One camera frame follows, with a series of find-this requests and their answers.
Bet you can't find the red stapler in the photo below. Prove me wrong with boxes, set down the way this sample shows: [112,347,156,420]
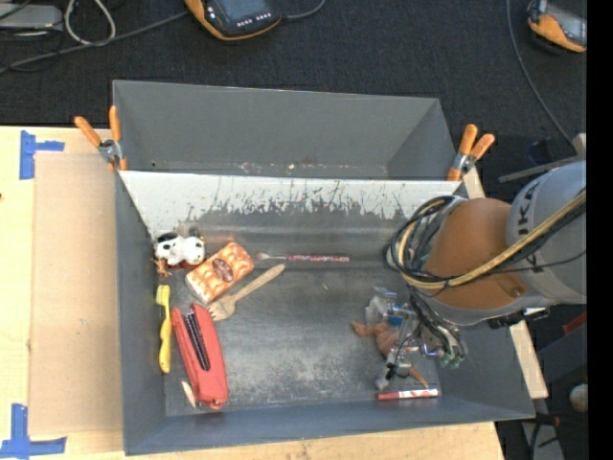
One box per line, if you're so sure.
[170,302,230,411]

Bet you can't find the pale wooden fork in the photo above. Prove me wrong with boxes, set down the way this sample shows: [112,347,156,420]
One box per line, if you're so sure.
[206,263,287,323]

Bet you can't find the orange and white snack packet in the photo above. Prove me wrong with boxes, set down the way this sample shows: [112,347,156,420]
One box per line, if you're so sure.
[184,241,256,305]

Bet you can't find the yellow toothbrush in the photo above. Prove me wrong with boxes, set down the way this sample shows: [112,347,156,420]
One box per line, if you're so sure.
[154,283,173,375]

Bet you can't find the small brown toy animal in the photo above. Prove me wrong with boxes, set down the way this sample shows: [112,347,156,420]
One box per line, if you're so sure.
[151,256,176,280]

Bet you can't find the brown toy dinosaur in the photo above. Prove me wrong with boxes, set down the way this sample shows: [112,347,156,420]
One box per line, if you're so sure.
[350,318,430,388]

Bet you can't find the brown cardboard board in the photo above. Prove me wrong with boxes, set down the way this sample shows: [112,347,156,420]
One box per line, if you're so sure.
[27,151,126,439]

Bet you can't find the grey metal bin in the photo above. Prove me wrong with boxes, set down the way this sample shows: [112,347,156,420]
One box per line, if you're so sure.
[110,79,537,457]

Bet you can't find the white and black toy cow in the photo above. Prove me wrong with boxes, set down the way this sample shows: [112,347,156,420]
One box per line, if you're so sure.
[153,231,208,267]

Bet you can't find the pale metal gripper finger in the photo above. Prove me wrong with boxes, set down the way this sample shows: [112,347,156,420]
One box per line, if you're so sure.
[374,348,415,391]
[365,287,409,326]

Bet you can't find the spoon with pink patterned handle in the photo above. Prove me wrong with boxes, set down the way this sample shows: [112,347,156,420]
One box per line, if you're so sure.
[255,251,352,265]

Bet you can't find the red and white marker pen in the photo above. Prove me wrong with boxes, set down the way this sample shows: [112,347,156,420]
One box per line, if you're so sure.
[375,387,441,402]

